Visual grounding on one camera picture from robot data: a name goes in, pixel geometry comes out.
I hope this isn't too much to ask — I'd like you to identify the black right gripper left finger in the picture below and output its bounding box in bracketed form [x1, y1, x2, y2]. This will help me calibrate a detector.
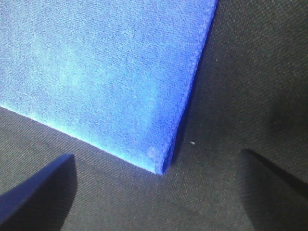
[0, 154, 77, 231]

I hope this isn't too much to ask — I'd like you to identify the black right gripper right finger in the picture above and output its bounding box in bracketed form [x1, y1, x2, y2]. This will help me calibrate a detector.
[237, 149, 308, 231]

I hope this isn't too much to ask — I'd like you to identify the blue microfibre towel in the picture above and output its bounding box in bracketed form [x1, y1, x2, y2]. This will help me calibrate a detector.
[0, 0, 218, 175]

